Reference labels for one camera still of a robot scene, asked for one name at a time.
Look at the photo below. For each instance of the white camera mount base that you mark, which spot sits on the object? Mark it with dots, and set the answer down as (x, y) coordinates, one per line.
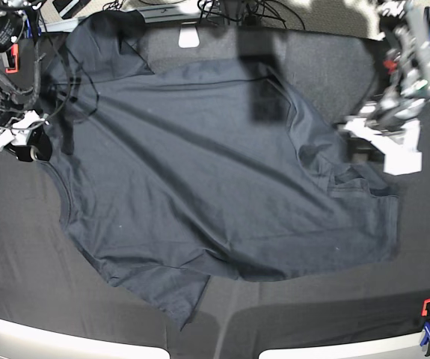
(188, 36)

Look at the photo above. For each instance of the red black clamp left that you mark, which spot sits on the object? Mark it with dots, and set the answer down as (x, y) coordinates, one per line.
(10, 59)

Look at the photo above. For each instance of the black box on floor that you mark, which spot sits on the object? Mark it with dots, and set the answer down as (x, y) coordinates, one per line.
(67, 9)

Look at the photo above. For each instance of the dark grey t-shirt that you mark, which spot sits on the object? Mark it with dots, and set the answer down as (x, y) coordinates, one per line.
(215, 168)

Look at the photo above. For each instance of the red blue clamp front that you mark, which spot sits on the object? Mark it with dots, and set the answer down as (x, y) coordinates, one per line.
(425, 313)

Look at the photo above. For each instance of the black table cloth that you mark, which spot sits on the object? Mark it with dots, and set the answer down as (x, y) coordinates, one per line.
(47, 283)

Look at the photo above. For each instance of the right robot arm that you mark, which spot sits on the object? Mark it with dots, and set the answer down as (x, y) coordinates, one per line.
(18, 19)

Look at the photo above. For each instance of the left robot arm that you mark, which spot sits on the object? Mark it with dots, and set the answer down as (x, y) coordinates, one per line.
(407, 59)

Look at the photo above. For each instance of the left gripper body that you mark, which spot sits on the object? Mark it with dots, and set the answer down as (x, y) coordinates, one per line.
(392, 112)

